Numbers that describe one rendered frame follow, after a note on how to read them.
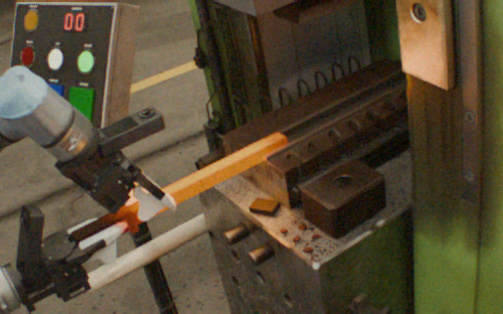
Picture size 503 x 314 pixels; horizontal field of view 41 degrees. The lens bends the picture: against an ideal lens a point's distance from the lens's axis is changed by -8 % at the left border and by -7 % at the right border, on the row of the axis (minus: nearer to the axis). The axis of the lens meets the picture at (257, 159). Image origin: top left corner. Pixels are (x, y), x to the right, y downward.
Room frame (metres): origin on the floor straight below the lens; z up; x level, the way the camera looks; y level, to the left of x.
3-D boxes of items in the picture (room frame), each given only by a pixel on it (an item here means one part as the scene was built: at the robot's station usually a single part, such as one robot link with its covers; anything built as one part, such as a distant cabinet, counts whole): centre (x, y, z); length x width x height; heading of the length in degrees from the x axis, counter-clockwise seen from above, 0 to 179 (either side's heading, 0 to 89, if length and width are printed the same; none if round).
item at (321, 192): (0.94, -0.13, 0.95); 0.12 x 0.08 x 0.06; 119
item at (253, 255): (0.93, 0.02, 0.87); 0.04 x 0.03 x 0.03; 119
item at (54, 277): (0.84, 0.36, 0.98); 0.12 x 0.08 x 0.09; 119
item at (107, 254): (0.88, 0.26, 0.98); 0.09 x 0.03 x 0.06; 116
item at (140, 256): (1.32, 0.25, 0.62); 0.44 x 0.05 x 0.05; 119
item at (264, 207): (0.99, 0.00, 0.92); 0.04 x 0.03 x 0.01; 57
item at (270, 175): (1.17, -0.17, 0.96); 0.42 x 0.20 x 0.09; 119
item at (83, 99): (1.36, 0.35, 1.01); 0.07 x 0.05 x 0.07; 54
